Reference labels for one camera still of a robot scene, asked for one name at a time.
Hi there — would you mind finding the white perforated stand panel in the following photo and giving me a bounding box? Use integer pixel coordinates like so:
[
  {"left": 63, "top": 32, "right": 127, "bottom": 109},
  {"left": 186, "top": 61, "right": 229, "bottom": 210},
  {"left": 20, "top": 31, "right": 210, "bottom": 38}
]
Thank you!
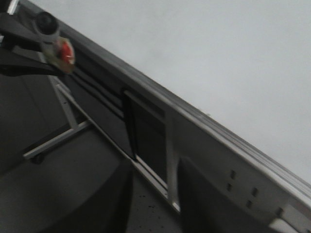
[{"left": 21, "top": 72, "right": 311, "bottom": 233}]

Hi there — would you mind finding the white whiteboard with grey frame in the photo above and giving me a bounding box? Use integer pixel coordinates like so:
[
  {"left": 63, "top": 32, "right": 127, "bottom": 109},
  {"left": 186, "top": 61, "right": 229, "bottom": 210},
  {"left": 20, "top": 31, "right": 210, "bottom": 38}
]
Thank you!
[{"left": 24, "top": 0, "right": 311, "bottom": 202}]

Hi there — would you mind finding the marker pen with taped cap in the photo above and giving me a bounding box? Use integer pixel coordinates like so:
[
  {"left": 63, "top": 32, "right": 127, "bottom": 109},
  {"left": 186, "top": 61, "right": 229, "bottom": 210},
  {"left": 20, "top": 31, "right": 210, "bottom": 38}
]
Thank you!
[{"left": 35, "top": 11, "right": 76, "bottom": 75}]

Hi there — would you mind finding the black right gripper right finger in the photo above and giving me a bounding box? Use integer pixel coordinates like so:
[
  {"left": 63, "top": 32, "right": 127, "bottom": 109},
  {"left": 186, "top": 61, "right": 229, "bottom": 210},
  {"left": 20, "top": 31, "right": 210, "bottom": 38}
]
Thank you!
[{"left": 177, "top": 157, "right": 275, "bottom": 233}]

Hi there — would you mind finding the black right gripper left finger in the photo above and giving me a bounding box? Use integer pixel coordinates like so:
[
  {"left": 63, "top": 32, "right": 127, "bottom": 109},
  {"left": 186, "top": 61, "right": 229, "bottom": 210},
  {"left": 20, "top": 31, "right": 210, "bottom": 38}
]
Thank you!
[{"left": 0, "top": 160, "right": 134, "bottom": 233}]

